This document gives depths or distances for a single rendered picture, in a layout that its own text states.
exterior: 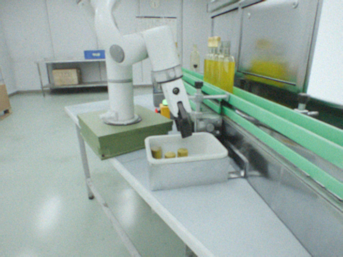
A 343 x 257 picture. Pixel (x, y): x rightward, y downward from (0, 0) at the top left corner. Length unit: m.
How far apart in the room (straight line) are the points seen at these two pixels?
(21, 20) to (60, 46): 1.11
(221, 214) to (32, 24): 6.93
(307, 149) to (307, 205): 0.11
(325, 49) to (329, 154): 0.33
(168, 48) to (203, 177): 0.35
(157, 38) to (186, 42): 6.31
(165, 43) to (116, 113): 0.39
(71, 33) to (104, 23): 6.27
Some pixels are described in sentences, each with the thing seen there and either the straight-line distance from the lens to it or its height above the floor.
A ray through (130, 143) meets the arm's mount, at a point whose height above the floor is 0.79.
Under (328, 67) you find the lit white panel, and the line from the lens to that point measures 0.67.
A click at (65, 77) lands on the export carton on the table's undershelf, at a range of 6.30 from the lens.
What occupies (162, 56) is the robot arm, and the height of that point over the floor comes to 1.09.
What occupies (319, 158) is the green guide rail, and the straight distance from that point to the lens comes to 0.47.
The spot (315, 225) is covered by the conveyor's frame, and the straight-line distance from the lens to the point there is 0.48.
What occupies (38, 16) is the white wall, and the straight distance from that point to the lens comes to 7.12.
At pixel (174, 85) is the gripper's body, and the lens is 0.57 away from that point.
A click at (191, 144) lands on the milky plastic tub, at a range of 0.74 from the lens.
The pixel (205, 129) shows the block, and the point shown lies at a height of 0.84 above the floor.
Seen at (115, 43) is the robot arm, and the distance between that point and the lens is 0.58.
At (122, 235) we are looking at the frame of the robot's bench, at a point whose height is 0.20.
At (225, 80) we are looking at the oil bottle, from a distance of 0.89.
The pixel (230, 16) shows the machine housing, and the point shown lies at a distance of 1.30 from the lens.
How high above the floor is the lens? 1.11
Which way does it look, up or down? 21 degrees down
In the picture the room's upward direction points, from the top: straight up
